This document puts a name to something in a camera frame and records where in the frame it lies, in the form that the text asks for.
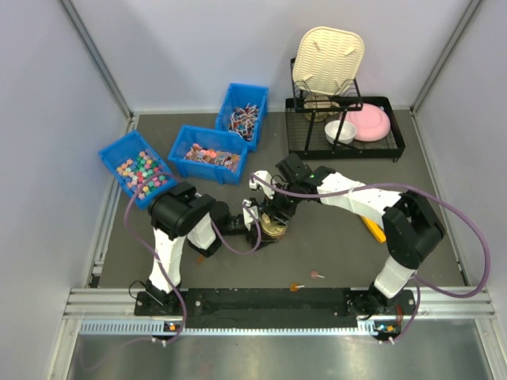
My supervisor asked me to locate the gold round lid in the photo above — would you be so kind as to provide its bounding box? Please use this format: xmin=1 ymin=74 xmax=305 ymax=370
xmin=260 ymin=214 xmax=288 ymax=230

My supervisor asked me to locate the clear round container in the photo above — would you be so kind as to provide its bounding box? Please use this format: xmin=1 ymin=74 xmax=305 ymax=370
xmin=261 ymin=227 xmax=287 ymax=242

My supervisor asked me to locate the blue candy bin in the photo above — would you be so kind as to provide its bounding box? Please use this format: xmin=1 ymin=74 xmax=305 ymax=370
xmin=98 ymin=131 xmax=177 ymax=210
xmin=168 ymin=125 xmax=248 ymax=184
xmin=215 ymin=83 xmax=269 ymax=152

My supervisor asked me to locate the black wire dish rack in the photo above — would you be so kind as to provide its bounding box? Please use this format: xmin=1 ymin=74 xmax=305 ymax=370
xmin=285 ymin=78 xmax=406 ymax=162

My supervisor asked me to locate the yellow plastic scoop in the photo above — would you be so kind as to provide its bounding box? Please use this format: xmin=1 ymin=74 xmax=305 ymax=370
xmin=361 ymin=216 xmax=387 ymax=244

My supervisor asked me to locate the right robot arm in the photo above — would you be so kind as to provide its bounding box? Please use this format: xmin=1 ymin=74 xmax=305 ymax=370
xmin=250 ymin=154 xmax=445 ymax=317

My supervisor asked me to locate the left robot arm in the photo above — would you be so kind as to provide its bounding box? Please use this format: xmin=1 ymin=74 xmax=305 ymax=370
xmin=144 ymin=180 xmax=281 ymax=312

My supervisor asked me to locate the spilled orange lollipop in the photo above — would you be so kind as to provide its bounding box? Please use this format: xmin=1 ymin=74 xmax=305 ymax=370
xmin=289 ymin=283 xmax=305 ymax=292

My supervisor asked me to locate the spilled pink lollipop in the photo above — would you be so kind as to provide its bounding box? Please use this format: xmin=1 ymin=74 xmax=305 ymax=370
xmin=311 ymin=271 xmax=325 ymax=279

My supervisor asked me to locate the white small bowl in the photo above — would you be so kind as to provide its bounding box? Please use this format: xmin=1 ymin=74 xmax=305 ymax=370
xmin=324 ymin=120 xmax=356 ymax=144

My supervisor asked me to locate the pink round plate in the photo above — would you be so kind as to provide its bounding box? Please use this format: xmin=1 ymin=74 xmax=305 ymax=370
xmin=345 ymin=103 xmax=391 ymax=143

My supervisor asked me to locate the beige square ribbed plate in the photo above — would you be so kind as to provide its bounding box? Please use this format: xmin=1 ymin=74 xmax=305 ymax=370
xmin=292 ymin=26 xmax=364 ymax=96

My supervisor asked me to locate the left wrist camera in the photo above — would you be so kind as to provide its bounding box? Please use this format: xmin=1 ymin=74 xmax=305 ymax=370
xmin=242 ymin=199 xmax=259 ymax=231

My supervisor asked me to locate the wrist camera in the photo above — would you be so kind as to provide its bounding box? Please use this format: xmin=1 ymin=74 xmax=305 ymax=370
xmin=249 ymin=170 xmax=279 ymax=200
xmin=242 ymin=199 xmax=259 ymax=231

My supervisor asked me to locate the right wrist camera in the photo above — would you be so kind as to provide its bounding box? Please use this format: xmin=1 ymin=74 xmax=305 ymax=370
xmin=249 ymin=170 xmax=279 ymax=200

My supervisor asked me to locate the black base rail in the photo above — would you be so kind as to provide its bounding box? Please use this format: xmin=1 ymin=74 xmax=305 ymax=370
xmin=182 ymin=287 xmax=377 ymax=329

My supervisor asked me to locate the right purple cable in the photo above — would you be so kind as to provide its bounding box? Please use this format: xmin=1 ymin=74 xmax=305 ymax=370
xmin=251 ymin=176 xmax=492 ymax=344

